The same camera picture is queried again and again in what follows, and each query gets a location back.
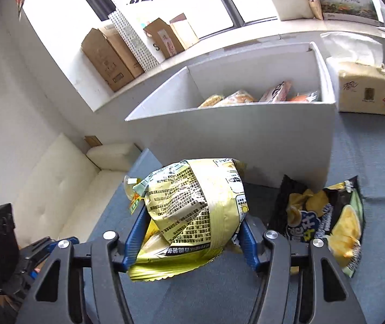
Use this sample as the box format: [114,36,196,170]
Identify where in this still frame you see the small open cardboard box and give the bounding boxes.
[143,13,199,59]

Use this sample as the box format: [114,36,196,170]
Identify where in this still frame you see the printed landscape gift box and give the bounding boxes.
[310,0,381,26]

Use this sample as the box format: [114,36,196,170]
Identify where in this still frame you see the cream white sofa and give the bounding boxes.
[12,134,141,247]

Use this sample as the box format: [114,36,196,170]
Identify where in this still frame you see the large brown cardboard box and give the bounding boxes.
[81,23,144,92]

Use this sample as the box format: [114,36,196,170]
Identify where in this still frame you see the yellow-green chip bag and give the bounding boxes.
[128,158,249,282]

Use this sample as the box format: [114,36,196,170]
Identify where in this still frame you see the white storage box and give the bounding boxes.
[126,42,336,190]

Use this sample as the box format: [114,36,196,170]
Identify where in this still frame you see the blue fabric table cover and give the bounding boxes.
[84,113,385,323]

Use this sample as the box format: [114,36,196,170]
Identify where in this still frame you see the white box on sill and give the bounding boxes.
[272,0,314,21]

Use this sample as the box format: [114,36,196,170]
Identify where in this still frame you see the black potato chip bag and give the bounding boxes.
[269,175,365,277]

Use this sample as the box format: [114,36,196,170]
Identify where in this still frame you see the clear jelly cup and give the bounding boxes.
[123,175,142,201]

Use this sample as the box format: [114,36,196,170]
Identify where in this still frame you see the white dotted paper bag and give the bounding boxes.
[108,1,165,72]

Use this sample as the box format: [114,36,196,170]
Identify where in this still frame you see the yellow ring snack packet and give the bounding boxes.
[129,192,144,215]

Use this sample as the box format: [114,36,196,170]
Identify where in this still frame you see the beige tissue pack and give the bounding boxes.
[321,32,385,116]

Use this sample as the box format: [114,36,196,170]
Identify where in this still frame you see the snack packets inside box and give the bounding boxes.
[197,80,322,109]

